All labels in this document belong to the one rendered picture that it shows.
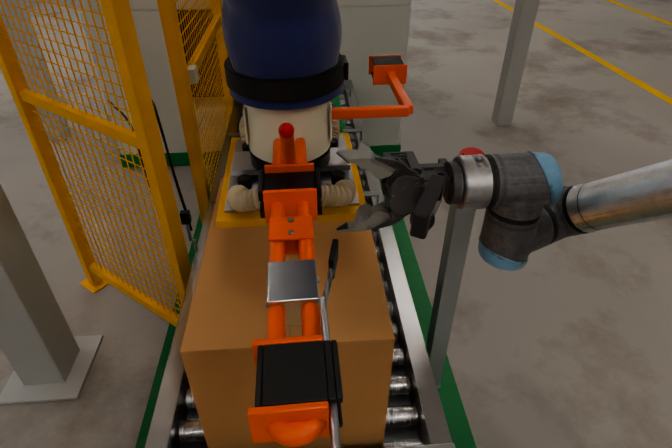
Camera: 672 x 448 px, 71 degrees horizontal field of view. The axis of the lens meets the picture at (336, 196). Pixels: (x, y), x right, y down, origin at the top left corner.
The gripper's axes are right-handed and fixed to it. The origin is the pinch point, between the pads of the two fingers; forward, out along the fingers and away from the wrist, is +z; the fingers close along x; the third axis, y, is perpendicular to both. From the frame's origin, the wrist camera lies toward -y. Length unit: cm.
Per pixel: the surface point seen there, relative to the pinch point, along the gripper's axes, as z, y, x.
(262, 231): 15.2, 30.0, -30.0
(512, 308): -90, 82, -125
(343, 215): -2.4, 10.2, -11.6
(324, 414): 4.5, -37.1, 1.2
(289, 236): 7.4, -11.0, 1.2
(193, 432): 35, 4, -70
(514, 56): -157, 269, -69
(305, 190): 4.8, -2.0, 2.7
